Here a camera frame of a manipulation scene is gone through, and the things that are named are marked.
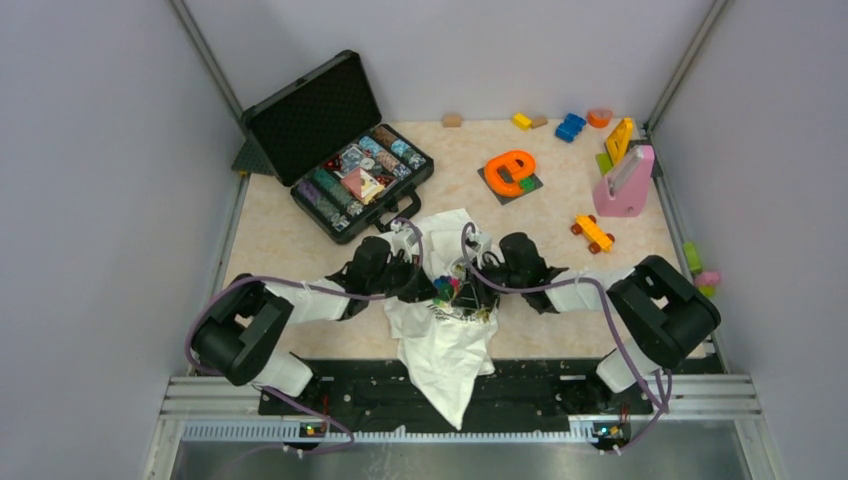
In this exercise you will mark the pink wedge stand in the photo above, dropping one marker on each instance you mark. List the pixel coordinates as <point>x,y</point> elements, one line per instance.
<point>622,192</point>

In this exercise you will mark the green flat toy piece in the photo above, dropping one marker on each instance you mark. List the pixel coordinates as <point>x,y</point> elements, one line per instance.
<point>604,163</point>

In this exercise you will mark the yellow toy brick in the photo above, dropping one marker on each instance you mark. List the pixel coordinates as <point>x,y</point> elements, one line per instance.
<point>521,121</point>

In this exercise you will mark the orange letter e toy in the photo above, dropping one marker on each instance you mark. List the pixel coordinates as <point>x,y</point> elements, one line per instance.
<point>519,164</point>

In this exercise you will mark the white printed t-shirt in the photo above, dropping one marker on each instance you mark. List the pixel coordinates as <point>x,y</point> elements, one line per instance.
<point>444,349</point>

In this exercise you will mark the yellow perforated toy block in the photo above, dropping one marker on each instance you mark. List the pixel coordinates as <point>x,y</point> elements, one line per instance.
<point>617,142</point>

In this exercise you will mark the pink and green toy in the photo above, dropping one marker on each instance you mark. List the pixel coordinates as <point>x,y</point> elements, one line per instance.
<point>706,281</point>

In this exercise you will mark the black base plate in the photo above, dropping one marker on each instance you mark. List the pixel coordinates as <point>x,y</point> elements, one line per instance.
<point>520,396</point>

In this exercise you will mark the orange tape roll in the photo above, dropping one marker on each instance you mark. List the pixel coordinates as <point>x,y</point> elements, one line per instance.
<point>599,117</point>

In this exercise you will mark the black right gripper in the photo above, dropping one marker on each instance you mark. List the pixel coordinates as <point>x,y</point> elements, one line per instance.
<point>473,294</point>

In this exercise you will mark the blue toy brick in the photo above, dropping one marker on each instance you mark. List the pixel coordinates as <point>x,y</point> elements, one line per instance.
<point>571,126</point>

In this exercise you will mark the colourful beaded brooch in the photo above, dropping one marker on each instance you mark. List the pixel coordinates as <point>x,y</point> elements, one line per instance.
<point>447,289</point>

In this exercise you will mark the dark grey square mat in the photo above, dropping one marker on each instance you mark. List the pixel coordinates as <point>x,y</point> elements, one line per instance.
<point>504,189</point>

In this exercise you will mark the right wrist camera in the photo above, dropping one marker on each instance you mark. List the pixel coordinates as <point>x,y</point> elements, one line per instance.
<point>476,243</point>

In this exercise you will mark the black poker chip case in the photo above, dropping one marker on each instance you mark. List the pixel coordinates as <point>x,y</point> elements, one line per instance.
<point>324,138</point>

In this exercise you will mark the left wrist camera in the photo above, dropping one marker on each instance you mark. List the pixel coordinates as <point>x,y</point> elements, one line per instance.
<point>406,238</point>

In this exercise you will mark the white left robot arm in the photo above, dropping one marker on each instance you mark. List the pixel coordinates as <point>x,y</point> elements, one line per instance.
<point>236,335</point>

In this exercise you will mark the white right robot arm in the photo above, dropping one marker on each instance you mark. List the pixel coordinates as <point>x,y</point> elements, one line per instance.
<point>655,315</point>

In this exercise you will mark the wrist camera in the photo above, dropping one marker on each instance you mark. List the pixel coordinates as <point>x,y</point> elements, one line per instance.
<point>476,243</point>
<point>406,238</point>

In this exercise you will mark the yellow toy car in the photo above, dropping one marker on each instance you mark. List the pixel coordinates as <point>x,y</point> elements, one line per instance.
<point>598,240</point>

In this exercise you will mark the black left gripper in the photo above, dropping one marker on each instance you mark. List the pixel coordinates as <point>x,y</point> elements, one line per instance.
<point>421,289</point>

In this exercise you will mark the tan wooden block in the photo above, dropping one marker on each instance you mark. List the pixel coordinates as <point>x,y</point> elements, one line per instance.
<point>451,120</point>

